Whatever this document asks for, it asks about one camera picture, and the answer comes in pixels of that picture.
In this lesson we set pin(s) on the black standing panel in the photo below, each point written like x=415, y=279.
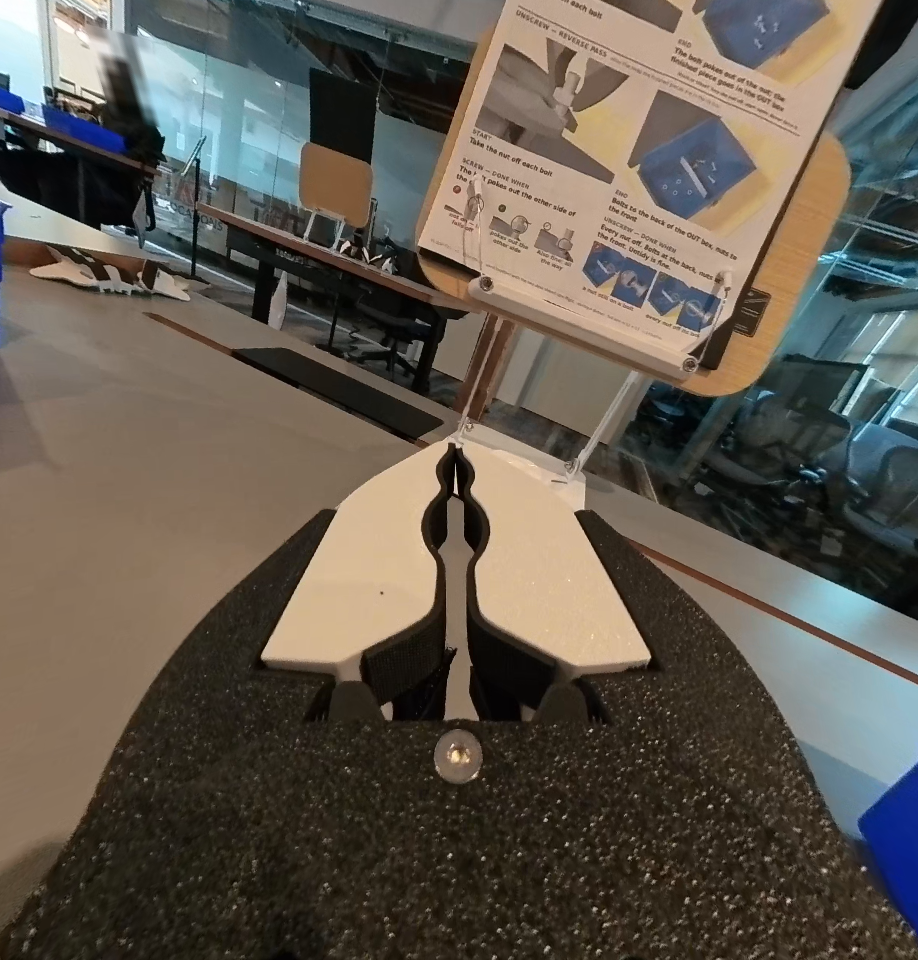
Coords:
x=342, y=112

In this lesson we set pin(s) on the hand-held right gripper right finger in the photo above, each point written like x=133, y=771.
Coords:
x=556, y=585

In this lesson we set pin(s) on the row of blue bins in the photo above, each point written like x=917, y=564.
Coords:
x=68, y=124

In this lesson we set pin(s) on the black office chair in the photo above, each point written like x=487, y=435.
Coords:
x=395, y=334

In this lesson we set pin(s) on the small wooden display board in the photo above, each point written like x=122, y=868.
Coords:
x=336, y=176

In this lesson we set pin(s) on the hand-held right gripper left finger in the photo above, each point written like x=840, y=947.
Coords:
x=354, y=592

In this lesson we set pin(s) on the white display stand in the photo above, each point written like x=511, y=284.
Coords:
x=519, y=465

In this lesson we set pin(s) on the grey office chair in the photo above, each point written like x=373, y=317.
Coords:
x=793, y=435
x=890, y=480

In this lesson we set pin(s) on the printed instruction sheet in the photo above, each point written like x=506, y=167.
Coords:
x=654, y=135

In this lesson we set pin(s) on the black table mat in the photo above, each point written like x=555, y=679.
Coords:
x=331, y=390

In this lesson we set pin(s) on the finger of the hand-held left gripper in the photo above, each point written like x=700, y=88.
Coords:
x=76, y=264
x=170, y=283

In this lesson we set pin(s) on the dark wooden desk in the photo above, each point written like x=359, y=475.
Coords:
x=309, y=251

